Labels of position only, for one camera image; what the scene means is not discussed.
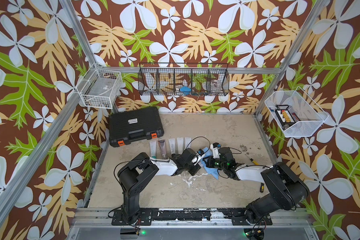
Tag white wire basket right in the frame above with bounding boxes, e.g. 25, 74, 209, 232
265, 87, 329, 138

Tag white tube grey cap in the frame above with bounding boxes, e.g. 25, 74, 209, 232
185, 137, 192, 149

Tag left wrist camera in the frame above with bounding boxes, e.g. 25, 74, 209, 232
192, 149, 205, 166

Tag silver purple toothpaste tube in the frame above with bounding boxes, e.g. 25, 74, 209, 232
158, 140, 167, 159

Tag yellow handle screwdriver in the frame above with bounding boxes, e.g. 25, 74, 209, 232
246, 154, 259, 165

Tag white tube black cap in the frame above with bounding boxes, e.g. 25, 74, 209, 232
168, 139, 176, 155

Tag blue object in basket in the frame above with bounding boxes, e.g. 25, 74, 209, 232
180, 86, 191, 94

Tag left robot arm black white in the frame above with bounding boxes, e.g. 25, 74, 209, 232
112, 148, 206, 226

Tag white wire basket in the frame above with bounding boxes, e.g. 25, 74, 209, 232
76, 64, 123, 110
265, 87, 329, 138

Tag black small screwdriver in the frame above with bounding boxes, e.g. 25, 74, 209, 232
260, 183, 265, 193

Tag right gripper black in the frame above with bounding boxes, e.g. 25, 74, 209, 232
202, 155, 227, 172

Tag white wire basket left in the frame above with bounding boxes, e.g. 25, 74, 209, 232
76, 64, 123, 110

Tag blue microfiber cloth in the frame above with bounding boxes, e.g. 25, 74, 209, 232
201, 147, 219, 180

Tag white tube teal cap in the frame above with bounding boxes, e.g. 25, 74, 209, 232
150, 141, 157, 159

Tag black wire basket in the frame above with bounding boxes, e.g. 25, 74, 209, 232
138, 63, 230, 97

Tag white tube orange cap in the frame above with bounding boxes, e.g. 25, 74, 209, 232
177, 137, 184, 153

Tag black box yellow items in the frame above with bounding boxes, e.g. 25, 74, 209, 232
275, 105, 296, 126

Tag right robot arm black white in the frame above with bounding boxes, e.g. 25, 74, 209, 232
198, 143, 310, 225

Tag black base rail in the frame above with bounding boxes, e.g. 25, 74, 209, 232
112, 207, 273, 226

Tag black tool case orange latches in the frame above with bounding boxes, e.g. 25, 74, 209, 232
109, 107, 164, 148

